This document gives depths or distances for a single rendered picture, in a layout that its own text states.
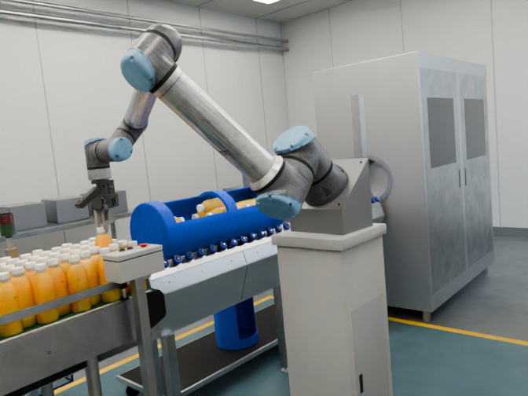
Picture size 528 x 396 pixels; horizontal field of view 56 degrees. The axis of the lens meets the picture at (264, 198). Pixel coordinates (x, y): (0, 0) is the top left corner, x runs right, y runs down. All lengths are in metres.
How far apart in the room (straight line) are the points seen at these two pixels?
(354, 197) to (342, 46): 6.04
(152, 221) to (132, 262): 0.45
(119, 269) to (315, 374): 0.83
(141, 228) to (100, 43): 4.10
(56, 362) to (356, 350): 1.05
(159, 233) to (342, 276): 0.89
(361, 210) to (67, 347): 1.15
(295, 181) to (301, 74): 6.59
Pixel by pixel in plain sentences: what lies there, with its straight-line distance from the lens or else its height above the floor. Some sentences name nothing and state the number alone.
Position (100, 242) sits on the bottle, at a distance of 2.10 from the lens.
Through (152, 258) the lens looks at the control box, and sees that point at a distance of 1.92.
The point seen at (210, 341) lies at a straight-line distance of 3.53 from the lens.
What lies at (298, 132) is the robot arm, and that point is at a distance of 1.75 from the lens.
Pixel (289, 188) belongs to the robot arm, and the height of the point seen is 1.30.
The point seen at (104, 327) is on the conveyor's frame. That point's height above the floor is 0.83.
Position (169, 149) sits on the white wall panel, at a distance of 6.54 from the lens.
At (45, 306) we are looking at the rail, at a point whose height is 0.97.
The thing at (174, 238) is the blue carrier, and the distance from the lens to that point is 2.24.
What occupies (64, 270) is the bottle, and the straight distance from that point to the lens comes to 2.00.
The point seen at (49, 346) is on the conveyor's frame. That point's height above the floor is 0.83.
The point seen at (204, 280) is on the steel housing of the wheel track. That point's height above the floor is 0.83.
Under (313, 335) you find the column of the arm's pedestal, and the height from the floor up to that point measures 0.73.
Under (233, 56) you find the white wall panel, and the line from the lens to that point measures 7.56.
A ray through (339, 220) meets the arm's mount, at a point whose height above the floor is 1.15.
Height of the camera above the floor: 1.44
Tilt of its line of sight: 6 degrees down
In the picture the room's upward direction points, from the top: 5 degrees counter-clockwise
